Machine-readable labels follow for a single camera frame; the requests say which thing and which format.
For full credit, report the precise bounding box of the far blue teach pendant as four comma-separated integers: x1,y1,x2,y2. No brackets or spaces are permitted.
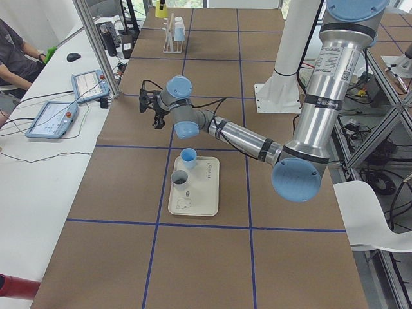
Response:
71,70,110,104

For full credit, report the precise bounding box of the light blue plastic cup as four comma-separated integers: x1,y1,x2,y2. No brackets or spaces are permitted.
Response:
174,27,185,42

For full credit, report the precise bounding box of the seated person dark shirt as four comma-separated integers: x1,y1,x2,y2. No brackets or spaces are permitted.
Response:
0,20,46,98

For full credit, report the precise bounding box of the white chair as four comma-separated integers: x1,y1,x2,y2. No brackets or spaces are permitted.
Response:
333,180,411,253

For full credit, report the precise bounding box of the near blue teach pendant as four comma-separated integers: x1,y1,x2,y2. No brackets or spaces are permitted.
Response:
25,101,78,139

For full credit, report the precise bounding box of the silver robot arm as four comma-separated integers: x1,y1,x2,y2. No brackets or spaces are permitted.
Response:
139,1,388,202

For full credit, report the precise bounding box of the white wire cup rack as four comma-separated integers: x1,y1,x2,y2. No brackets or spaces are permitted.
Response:
163,13,185,53

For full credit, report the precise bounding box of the red cylinder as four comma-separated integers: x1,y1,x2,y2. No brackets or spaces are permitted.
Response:
1,274,41,300

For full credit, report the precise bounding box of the black computer mouse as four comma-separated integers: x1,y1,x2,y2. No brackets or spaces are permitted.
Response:
66,53,81,62

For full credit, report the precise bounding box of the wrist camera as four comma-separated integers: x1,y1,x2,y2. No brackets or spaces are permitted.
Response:
139,88,151,113

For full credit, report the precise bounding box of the cream plastic tray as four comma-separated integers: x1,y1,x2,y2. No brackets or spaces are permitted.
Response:
168,156,220,216

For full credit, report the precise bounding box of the aluminium frame post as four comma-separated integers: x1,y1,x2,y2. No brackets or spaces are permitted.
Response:
72,0,120,98

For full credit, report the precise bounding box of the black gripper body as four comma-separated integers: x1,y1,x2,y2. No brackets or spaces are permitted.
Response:
148,90,167,121

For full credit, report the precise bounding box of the pale green plastic cup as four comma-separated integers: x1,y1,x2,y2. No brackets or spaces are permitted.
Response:
174,16,185,28

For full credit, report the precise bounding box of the grey plastic cup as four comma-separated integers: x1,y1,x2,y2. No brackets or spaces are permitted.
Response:
171,169,189,191

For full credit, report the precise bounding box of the black water bottle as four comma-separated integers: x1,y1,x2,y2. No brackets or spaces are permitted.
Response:
100,24,118,57

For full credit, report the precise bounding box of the blue teach pendant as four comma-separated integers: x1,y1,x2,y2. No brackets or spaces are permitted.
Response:
71,70,110,104
25,101,78,139

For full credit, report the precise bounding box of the yellow plastic cup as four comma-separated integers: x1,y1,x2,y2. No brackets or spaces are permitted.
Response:
155,1,168,19

